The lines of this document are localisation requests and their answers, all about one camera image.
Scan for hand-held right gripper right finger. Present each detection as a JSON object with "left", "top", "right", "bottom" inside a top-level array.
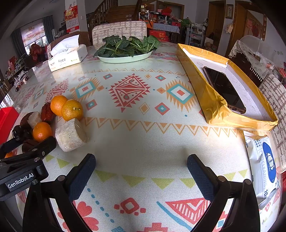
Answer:
[{"left": 187, "top": 154, "right": 261, "bottom": 232}]

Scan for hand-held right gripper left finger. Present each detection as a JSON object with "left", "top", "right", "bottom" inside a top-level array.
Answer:
[{"left": 22, "top": 153, "right": 96, "bottom": 232}]

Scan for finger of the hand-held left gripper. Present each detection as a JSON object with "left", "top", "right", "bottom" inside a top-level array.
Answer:
[{"left": 0, "top": 136, "right": 57, "bottom": 176}]

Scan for dark brown date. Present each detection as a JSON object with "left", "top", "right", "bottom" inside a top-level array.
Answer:
[
  {"left": 22, "top": 139, "right": 39, "bottom": 153},
  {"left": 12, "top": 125, "right": 23, "bottom": 140}
]

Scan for small white corn cob piece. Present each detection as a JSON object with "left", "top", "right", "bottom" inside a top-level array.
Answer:
[{"left": 27, "top": 112, "right": 42, "bottom": 128}]

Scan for dark brown avocado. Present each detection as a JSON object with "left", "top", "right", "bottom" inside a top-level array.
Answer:
[{"left": 20, "top": 112, "right": 36, "bottom": 128}]

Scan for red plastic tray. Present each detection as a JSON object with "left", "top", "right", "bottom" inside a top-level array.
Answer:
[{"left": 0, "top": 107, "right": 19, "bottom": 143}]

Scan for red date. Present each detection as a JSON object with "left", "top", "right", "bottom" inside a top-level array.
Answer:
[{"left": 41, "top": 102, "right": 56, "bottom": 122}]

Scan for orange mandarin with stem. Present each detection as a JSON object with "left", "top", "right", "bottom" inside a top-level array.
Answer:
[{"left": 61, "top": 99, "right": 84, "bottom": 121}]

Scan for white wet wipes packet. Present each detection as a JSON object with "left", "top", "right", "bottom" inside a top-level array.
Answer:
[{"left": 243, "top": 132, "right": 283, "bottom": 210}]

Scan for white toy car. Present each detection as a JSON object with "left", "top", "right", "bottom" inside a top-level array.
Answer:
[{"left": 13, "top": 70, "right": 29, "bottom": 86}]

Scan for yellow taped foam box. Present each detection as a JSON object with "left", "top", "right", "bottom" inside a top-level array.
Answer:
[{"left": 176, "top": 43, "right": 278, "bottom": 131}]

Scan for white tissue box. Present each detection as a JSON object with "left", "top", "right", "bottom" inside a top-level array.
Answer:
[{"left": 48, "top": 34, "right": 88, "bottom": 72}]

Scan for black smartphone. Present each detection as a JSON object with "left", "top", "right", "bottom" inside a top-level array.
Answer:
[{"left": 203, "top": 66, "right": 246, "bottom": 114}]

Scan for red decoration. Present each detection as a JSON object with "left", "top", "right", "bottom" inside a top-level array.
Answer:
[{"left": 29, "top": 43, "right": 46, "bottom": 62}]

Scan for window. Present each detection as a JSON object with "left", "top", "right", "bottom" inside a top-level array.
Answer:
[{"left": 20, "top": 22, "right": 46, "bottom": 48}]

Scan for white oval plate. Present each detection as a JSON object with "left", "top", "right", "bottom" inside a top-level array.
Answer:
[{"left": 97, "top": 50, "right": 153, "bottom": 63}]

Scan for green spinach leaves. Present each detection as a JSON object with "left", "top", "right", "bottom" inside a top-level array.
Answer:
[{"left": 93, "top": 35, "right": 160, "bottom": 58}]

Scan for lace cloth covered table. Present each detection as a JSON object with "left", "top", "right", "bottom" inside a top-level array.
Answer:
[{"left": 229, "top": 36, "right": 286, "bottom": 87}]

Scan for white shelf rack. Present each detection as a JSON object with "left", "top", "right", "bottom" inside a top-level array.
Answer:
[{"left": 185, "top": 22, "right": 207, "bottom": 46}]

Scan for red gift box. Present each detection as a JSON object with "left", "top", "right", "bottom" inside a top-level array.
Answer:
[{"left": 149, "top": 30, "right": 167, "bottom": 38}]

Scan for wooden staircase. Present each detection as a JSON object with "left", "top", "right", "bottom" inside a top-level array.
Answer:
[{"left": 86, "top": 0, "right": 143, "bottom": 29}]

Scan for checkered cloth table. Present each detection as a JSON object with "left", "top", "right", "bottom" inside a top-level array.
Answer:
[{"left": 153, "top": 22, "right": 180, "bottom": 41}]

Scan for wooden door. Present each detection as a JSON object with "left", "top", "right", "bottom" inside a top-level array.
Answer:
[
  {"left": 208, "top": 0, "right": 226, "bottom": 53},
  {"left": 228, "top": 2, "right": 267, "bottom": 58}
]

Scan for red wall calendar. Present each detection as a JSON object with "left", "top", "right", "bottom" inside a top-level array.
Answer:
[{"left": 64, "top": 6, "right": 80, "bottom": 34}]

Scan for framed wall picture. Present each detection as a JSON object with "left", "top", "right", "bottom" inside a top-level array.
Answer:
[{"left": 225, "top": 4, "right": 234, "bottom": 19}]

